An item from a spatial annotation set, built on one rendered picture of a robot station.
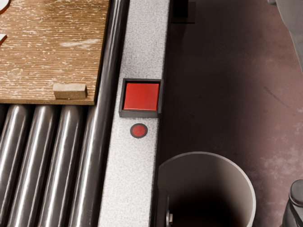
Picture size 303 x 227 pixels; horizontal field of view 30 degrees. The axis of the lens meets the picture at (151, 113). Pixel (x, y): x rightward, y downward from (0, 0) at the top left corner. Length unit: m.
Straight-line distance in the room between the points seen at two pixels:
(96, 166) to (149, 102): 0.15
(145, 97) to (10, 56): 0.28
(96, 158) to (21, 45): 0.29
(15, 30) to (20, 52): 0.06
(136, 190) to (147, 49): 0.30
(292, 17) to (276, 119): 1.81
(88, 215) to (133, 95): 0.24
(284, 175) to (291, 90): 0.37
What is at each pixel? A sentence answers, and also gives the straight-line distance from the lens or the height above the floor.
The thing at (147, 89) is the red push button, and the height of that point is 0.93.
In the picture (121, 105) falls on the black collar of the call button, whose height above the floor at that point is 0.93.
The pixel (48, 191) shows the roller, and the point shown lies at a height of 0.92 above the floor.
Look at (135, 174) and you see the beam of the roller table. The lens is 0.95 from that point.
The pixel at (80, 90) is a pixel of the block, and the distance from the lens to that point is 1.00.
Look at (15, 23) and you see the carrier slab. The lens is 1.17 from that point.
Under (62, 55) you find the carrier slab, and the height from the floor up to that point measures 0.94.
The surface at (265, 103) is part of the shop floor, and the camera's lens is 2.15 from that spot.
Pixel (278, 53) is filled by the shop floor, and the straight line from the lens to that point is 2.30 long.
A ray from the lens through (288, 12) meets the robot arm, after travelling 0.31.
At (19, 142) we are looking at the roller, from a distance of 1.03.
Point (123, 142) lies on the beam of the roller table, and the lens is 0.98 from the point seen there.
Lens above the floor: 1.75
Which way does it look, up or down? 56 degrees down
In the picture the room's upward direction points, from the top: 7 degrees counter-clockwise
